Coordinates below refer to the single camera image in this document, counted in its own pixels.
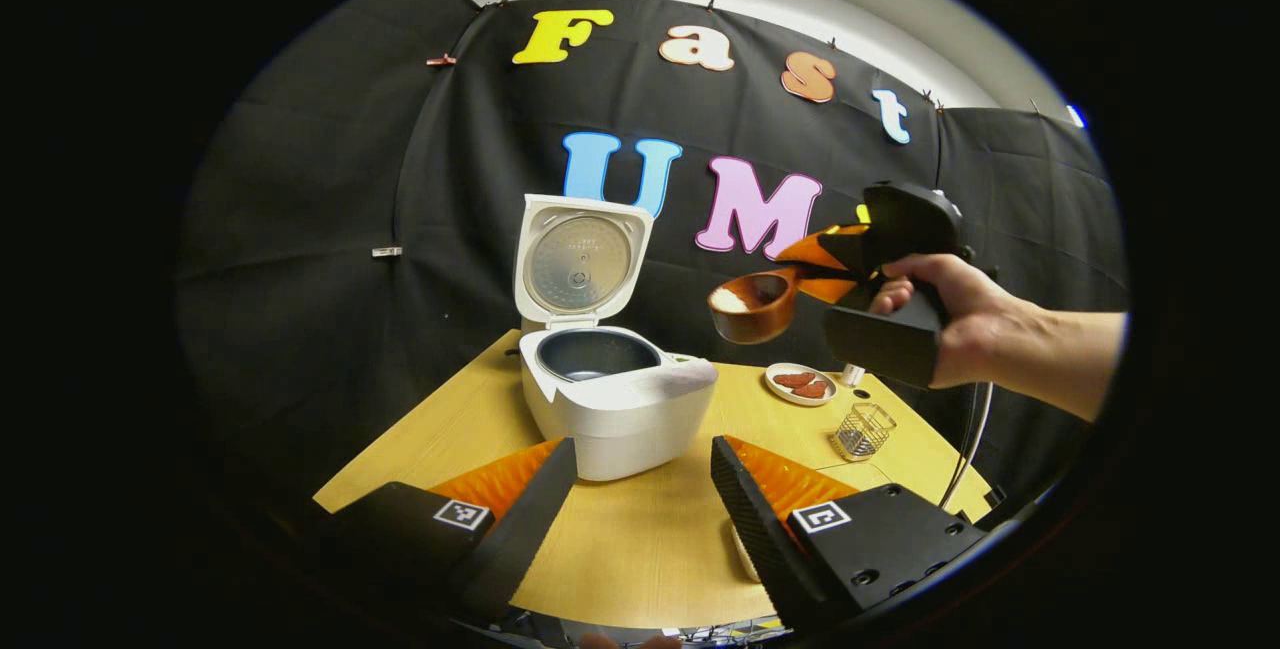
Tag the clear bottle with white label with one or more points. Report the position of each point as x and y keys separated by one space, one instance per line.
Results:
x=853 y=375

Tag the white round plate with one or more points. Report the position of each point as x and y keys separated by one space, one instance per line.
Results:
x=775 y=384

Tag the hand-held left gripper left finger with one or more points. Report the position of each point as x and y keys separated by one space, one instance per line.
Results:
x=530 y=529

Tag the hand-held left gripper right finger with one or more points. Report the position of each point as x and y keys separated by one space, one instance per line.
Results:
x=755 y=529

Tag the brown wooden spoon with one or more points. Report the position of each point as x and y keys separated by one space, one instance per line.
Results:
x=760 y=314

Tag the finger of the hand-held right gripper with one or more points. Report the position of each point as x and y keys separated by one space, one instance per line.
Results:
x=815 y=249
x=830 y=289

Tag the clear container of rice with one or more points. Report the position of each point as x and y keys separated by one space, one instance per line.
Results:
x=745 y=554

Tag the red meat slice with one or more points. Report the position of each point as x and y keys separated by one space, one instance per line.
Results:
x=793 y=379
x=812 y=390

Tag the black backdrop cloth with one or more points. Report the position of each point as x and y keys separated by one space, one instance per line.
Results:
x=300 y=279

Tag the white rice cooker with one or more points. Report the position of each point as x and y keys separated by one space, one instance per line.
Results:
x=620 y=419

